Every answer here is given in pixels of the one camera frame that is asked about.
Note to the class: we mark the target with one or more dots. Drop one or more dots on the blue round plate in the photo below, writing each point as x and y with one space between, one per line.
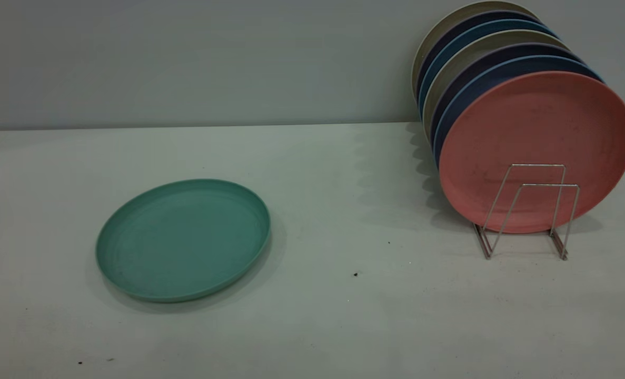
502 25
446 110

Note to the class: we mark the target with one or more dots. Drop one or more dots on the green round plate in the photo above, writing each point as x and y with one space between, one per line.
183 239

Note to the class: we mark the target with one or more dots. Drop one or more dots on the beige round plate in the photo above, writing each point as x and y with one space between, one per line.
470 55
449 21

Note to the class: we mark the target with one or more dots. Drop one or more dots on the dark purple round plate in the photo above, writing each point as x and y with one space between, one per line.
494 16
523 50

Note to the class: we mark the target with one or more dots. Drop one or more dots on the pink round plate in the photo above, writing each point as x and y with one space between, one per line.
533 126

